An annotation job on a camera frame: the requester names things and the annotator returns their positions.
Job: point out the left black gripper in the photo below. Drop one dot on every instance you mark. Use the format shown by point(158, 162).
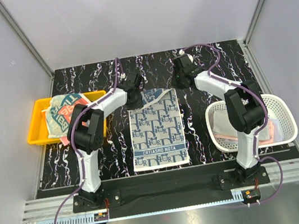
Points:
point(138, 104)

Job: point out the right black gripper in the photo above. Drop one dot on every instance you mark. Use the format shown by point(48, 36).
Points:
point(176, 85)

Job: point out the blue patterned white towel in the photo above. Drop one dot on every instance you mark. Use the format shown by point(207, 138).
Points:
point(157, 131)

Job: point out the pink towel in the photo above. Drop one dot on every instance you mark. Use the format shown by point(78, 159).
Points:
point(265, 137)

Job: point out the cream white towel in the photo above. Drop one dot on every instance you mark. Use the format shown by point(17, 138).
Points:
point(221, 124)

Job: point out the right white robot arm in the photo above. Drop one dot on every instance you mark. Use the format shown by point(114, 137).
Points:
point(244, 105)

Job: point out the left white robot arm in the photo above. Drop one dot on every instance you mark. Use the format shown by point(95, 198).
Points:
point(86, 130)

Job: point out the teal and red lettered towel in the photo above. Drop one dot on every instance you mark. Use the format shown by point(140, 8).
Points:
point(58, 113)

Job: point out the yellow plastic tray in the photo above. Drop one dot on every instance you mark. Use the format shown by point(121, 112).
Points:
point(38, 132)

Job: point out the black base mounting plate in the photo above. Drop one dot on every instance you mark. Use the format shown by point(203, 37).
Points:
point(167, 191)

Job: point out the black marble pattern mat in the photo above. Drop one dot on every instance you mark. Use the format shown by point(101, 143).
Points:
point(60, 167)

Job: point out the white perforated plastic basket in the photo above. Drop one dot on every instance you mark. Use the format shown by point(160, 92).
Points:
point(286, 129)

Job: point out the slotted cable duct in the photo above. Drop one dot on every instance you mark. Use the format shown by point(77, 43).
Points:
point(81, 219)

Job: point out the left aluminium frame post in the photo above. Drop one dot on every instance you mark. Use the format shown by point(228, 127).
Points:
point(7, 16)

